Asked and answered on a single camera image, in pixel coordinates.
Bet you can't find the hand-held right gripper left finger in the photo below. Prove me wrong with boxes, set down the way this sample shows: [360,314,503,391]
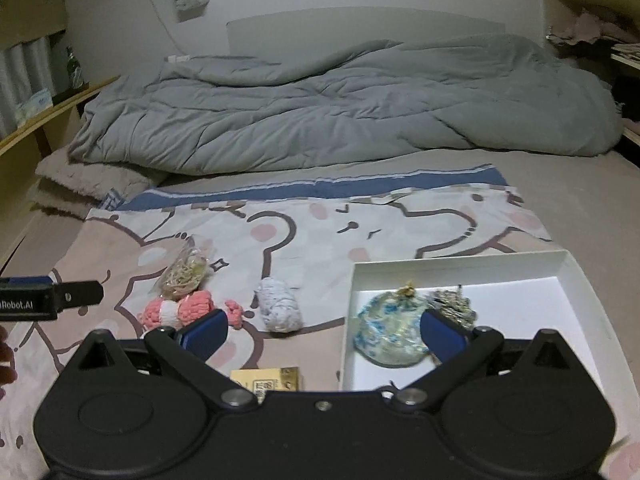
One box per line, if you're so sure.
[65,309,257,410]

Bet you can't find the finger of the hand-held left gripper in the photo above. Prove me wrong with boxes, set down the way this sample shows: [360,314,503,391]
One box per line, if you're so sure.
[52,280,106,313]

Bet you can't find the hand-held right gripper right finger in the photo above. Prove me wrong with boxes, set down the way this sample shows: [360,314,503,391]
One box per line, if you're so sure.
[392,310,576,411]

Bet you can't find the floral drawstring pouch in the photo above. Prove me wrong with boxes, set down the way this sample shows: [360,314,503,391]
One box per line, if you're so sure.
[352,282,431,368]

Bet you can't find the white cardboard box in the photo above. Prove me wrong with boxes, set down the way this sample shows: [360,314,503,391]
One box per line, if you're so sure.
[337,249,633,441]

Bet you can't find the person's left hand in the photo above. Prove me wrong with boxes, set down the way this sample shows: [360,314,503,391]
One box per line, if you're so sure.
[0,327,19,401]

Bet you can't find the pink crochet toy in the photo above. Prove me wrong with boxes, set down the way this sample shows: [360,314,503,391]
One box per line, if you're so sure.
[139,292,251,332]

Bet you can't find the small gold box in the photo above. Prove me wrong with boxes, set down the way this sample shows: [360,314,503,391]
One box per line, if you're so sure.
[230,366,304,394]

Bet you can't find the white yarn ball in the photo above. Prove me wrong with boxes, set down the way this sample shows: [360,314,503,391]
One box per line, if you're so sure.
[255,277,305,333]

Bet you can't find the beige fluffy blanket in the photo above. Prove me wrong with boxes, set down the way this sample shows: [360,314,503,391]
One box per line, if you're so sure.
[27,147,168,221]

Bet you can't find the cartoon printed blanket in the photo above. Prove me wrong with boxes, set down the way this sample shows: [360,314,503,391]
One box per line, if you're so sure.
[0,162,640,480]

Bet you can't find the curved wooden shelf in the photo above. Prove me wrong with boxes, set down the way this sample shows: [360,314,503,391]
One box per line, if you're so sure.
[0,76,121,261]

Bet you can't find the tissue pack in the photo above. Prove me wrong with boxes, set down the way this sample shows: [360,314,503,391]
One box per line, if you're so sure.
[15,87,55,123]

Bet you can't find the grey curtain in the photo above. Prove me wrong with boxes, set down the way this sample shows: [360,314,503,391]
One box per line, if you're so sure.
[0,35,56,136]

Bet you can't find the green glass bottle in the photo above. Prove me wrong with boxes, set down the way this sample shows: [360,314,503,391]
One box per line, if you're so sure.
[65,46,85,92]

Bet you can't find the grey duvet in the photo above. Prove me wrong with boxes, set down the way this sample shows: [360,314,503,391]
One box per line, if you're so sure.
[67,35,623,176]

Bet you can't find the brown cardboard panel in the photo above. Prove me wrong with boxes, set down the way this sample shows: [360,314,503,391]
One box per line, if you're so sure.
[0,0,68,51]

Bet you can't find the pink crumpled clothes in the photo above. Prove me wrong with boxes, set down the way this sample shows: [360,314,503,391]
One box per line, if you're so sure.
[545,10,636,46]

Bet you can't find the wooden shelf with clothes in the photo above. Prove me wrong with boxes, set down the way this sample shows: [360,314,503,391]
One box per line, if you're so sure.
[542,0,640,141]

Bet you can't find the white charging cable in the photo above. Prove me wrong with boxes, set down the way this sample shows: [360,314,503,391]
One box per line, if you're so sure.
[137,0,193,63]

